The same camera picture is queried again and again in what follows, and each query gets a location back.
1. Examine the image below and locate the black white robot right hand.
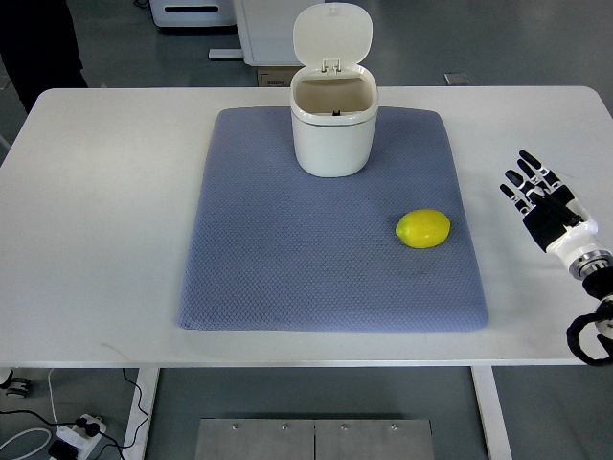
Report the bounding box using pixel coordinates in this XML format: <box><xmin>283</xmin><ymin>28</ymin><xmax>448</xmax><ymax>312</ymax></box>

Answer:
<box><xmin>500</xmin><ymin>149</ymin><xmax>597</xmax><ymax>252</ymax></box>

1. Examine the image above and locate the yellow lemon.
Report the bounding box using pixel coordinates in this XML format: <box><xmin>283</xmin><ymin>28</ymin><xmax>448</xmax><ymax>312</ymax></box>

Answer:
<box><xmin>395</xmin><ymin>209</ymin><xmax>451</xmax><ymax>249</ymax></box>

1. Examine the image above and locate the white trash can with lid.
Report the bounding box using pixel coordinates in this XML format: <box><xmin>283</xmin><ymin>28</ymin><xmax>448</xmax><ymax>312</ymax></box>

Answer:
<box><xmin>290</xmin><ymin>2</ymin><xmax>379</xmax><ymax>177</ymax></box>

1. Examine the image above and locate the grey floor outlet cover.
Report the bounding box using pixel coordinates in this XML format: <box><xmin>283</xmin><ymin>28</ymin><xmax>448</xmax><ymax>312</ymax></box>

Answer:
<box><xmin>443</xmin><ymin>72</ymin><xmax>470</xmax><ymax>86</ymax></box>

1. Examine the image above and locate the white table right leg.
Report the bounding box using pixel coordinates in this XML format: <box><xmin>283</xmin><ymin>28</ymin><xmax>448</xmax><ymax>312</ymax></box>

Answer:
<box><xmin>470</xmin><ymin>366</ymin><xmax>512</xmax><ymax>460</ymax></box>

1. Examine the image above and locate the white table leg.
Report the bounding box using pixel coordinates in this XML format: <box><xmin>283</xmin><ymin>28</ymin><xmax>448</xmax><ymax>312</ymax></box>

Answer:
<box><xmin>470</xmin><ymin>366</ymin><xmax>512</xmax><ymax>460</ymax></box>
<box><xmin>122</xmin><ymin>367</ymin><xmax>160</xmax><ymax>460</ymax></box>

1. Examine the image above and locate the blue quilted mat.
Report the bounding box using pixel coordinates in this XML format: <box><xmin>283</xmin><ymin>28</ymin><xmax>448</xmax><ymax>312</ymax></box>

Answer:
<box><xmin>177</xmin><ymin>107</ymin><xmax>488</xmax><ymax>333</ymax></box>

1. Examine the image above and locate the cardboard box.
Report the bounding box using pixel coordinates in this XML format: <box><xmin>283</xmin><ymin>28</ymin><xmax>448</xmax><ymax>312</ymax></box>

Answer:
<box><xmin>257</xmin><ymin>66</ymin><xmax>300</xmax><ymax>87</ymax></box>

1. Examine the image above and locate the white cabinet base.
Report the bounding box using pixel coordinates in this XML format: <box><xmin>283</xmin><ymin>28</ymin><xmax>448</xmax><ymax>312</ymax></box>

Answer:
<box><xmin>208</xmin><ymin>0</ymin><xmax>321</xmax><ymax>67</ymax></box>

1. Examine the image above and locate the metal floor plate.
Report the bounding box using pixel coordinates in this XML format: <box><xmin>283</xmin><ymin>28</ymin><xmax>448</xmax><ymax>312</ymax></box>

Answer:
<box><xmin>194</xmin><ymin>419</ymin><xmax>435</xmax><ymax>459</ymax></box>

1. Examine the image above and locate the white table left leg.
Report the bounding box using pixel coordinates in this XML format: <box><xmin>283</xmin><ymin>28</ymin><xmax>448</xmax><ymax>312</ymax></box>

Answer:
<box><xmin>122</xmin><ymin>367</ymin><xmax>160</xmax><ymax>460</ymax></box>

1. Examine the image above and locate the white machine with dark slot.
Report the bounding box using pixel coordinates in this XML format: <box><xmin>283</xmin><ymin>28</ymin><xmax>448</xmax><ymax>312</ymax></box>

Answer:
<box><xmin>149</xmin><ymin>0</ymin><xmax>236</xmax><ymax>28</ymax></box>

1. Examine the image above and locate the white power strip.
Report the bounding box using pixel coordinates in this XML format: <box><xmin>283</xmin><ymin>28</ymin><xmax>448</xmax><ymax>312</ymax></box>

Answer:
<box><xmin>48</xmin><ymin>414</ymin><xmax>106</xmax><ymax>460</ymax></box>

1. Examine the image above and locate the person in dark clothes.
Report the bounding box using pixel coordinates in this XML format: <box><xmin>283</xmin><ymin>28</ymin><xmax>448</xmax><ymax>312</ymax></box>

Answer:
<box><xmin>1</xmin><ymin>1</ymin><xmax>87</xmax><ymax>112</ymax></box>

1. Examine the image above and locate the black power cable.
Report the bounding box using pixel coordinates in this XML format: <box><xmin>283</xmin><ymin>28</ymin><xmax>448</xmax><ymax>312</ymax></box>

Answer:
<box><xmin>0</xmin><ymin>367</ymin><xmax>150</xmax><ymax>460</ymax></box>

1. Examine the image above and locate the white cable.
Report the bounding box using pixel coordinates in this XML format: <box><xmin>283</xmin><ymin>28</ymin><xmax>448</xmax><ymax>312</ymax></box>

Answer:
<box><xmin>0</xmin><ymin>368</ymin><xmax>61</xmax><ymax>460</ymax></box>

